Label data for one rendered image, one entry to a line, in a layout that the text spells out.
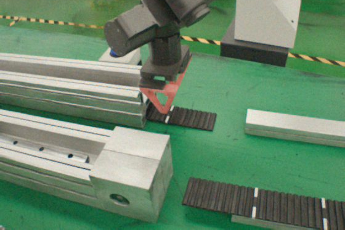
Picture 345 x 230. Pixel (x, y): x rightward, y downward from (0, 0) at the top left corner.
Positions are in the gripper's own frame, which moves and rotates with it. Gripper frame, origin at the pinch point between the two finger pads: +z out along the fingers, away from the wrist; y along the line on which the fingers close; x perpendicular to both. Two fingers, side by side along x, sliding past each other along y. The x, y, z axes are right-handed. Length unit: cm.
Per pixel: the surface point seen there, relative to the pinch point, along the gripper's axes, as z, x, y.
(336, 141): 4.0, 32.8, 1.6
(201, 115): 4.7, 6.1, -1.1
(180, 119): 4.6, 2.3, 1.2
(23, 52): 5, -55, -17
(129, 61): -0.7, -12.7, -9.8
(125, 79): -1.4, -10.1, -1.9
